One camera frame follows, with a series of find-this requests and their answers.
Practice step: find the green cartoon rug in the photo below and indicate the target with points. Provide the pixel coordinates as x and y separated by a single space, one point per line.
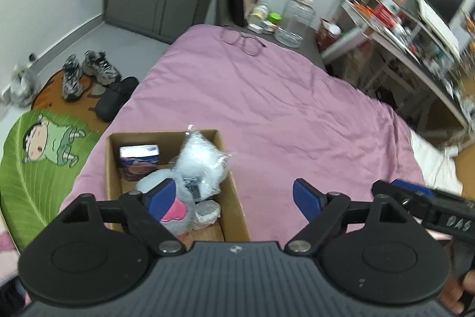
26 176

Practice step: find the black slipper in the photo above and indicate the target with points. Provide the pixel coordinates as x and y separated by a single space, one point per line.
109 107
126 85

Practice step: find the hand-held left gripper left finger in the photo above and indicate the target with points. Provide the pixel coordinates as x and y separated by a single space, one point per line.
163 196

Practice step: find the blue and pink plush toy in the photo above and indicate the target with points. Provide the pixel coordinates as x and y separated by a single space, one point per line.
150 183

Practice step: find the pink fuzzy cloth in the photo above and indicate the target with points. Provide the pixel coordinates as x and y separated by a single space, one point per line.
6 244

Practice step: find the person's right hand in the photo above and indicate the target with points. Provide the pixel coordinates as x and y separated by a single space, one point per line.
458 296

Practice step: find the white cloth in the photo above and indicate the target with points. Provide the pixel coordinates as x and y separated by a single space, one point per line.
434 161

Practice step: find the eyeglasses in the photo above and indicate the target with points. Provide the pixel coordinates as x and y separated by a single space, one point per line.
241 42

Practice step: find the green lidded container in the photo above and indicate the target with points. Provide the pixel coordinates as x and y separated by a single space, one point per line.
275 18

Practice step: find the jar with yellow label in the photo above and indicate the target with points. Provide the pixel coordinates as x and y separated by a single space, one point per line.
259 14

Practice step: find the grey sneaker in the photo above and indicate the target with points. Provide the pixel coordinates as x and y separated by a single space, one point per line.
71 79
100 66

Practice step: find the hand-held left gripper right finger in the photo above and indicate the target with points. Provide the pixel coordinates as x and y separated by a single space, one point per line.
306 196

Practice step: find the white keyboard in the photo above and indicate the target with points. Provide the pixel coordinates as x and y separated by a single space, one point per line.
438 23

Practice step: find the orange round rug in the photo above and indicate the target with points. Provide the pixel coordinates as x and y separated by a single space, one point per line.
89 98

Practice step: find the brown jug with white lid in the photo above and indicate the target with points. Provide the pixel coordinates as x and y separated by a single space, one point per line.
328 34

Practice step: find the small plastic-wrapped toy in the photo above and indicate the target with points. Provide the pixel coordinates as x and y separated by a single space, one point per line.
207 213

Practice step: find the white fluffy toy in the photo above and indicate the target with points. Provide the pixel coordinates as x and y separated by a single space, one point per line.
200 161

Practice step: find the blue snack packet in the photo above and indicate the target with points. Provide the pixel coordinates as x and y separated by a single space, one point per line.
139 161

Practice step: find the clear plastic bag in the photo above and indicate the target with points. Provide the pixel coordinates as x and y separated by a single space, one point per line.
23 86

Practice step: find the cardboard box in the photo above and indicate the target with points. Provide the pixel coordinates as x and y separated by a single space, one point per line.
233 202

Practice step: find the small white box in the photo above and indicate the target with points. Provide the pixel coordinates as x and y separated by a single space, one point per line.
264 28

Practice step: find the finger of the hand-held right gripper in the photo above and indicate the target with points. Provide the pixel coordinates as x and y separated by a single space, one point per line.
408 194

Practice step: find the white desk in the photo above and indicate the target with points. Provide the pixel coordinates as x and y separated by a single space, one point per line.
404 68

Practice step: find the large clear plastic jar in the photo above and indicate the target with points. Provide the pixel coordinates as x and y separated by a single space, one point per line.
297 21

